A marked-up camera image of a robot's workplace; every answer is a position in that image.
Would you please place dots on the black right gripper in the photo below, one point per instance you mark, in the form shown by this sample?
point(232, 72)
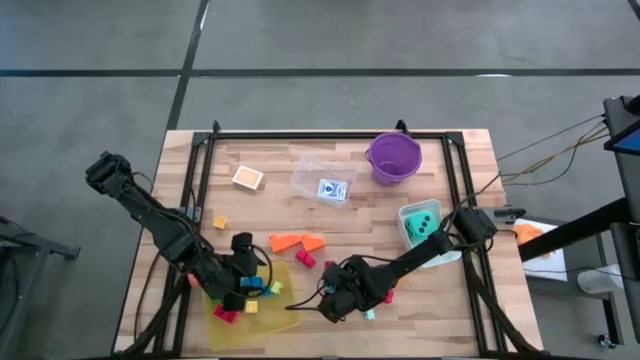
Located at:
point(352, 290)

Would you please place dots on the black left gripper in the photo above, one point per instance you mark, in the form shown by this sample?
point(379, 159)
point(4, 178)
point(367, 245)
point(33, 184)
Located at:
point(227, 287)

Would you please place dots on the bright green toy brick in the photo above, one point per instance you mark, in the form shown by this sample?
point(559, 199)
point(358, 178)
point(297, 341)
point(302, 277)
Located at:
point(216, 302)

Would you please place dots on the light blue numbered brick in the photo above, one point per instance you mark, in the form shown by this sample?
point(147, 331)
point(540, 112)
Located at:
point(329, 289)

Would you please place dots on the small yellow toy brick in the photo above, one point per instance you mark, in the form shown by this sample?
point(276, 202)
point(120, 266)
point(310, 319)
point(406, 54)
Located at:
point(251, 306)

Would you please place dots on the light blue toy brick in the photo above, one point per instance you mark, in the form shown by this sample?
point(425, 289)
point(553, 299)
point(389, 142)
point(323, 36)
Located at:
point(267, 291)

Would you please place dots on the light green toy brick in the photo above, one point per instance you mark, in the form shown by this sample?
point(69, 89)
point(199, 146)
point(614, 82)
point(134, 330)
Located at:
point(276, 287)

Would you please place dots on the yellow translucent plastic bin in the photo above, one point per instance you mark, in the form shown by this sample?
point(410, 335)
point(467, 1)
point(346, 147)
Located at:
point(270, 325)

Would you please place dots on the teal foam dice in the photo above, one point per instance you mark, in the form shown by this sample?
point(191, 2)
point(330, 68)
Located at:
point(419, 226)

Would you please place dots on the white plastic bin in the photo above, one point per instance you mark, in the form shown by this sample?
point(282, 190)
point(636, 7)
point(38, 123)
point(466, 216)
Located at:
point(445, 260)

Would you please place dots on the blue playing card box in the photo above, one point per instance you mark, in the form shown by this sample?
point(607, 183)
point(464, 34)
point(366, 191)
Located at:
point(332, 190)

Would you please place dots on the white-rimmed orange square box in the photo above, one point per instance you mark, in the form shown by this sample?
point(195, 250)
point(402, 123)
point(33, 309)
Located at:
point(248, 177)

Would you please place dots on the clear plastic container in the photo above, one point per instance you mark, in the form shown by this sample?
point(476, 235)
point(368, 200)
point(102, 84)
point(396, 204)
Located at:
point(307, 182)

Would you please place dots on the purple monster-face bucket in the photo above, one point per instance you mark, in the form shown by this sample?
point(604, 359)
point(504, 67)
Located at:
point(395, 172)

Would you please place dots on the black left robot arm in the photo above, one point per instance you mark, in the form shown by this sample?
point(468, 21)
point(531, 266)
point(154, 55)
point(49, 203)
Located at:
point(160, 225)

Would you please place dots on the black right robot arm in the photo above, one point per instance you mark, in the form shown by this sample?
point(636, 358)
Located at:
point(415, 257)

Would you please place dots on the pale mint toy brick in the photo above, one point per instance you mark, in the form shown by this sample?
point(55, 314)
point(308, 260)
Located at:
point(370, 315)

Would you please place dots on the small red toy brick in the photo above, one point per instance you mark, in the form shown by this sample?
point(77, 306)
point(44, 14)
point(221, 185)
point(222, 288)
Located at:
point(329, 265)

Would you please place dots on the red two-stud toy brick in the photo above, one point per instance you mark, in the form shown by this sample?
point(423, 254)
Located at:
point(305, 259)

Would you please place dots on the orange rounded toy block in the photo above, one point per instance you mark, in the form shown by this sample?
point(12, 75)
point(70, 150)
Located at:
point(314, 244)

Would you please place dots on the small orange-yellow toy brick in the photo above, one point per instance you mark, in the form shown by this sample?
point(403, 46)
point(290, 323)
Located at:
point(220, 223)

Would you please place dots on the orange flat foam shapes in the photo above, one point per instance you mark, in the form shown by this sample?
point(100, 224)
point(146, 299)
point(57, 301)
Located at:
point(282, 243)

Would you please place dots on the orange object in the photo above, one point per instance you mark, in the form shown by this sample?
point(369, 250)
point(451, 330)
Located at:
point(530, 235)

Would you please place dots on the white paper sheet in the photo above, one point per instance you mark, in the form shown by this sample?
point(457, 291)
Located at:
point(550, 265)

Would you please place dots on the black metal stand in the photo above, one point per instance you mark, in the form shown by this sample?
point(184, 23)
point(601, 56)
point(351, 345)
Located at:
point(30, 245)

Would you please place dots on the black metal beam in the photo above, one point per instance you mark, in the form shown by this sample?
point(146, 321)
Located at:
point(575, 232)

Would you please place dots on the black monitor with blue screen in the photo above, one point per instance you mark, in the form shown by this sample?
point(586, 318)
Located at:
point(622, 120)

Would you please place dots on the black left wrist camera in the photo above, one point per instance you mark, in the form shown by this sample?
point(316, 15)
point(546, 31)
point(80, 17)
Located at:
point(243, 247)

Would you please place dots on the black aluminium rig frame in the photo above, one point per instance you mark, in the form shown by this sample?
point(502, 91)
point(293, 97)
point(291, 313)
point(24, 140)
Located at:
point(300, 135)

